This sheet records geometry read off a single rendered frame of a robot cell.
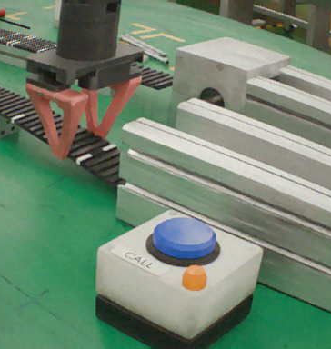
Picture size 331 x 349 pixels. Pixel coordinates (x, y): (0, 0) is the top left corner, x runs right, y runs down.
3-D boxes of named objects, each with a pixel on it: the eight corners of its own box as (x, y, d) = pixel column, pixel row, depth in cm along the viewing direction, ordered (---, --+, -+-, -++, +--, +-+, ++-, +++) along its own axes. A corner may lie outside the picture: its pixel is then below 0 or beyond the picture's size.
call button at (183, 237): (138, 255, 48) (140, 229, 47) (175, 234, 51) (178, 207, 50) (188, 279, 46) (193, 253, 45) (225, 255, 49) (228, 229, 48)
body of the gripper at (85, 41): (145, 67, 69) (153, -3, 66) (70, 91, 62) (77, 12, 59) (95, 53, 73) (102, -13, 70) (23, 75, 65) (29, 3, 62)
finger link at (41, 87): (120, 154, 71) (128, 61, 67) (68, 177, 66) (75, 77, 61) (69, 133, 74) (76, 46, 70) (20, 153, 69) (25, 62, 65)
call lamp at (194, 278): (175, 284, 44) (178, 268, 43) (191, 274, 45) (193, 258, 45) (196, 294, 43) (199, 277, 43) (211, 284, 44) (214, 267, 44)
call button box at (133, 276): (93, 317, 50) (95, 243, 47) (176, 267, 57) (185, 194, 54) (185, 365, 46) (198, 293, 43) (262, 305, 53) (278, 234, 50)
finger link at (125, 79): (137, 146, 73) (145, 55, 69) (87, 168, 67) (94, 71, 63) (86, 126, 76) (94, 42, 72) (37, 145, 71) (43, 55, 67)
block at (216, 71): (153, 135, 80) (162, 52, 75) (218, 109, 89) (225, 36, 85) (225, 163, 75) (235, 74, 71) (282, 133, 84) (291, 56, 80)
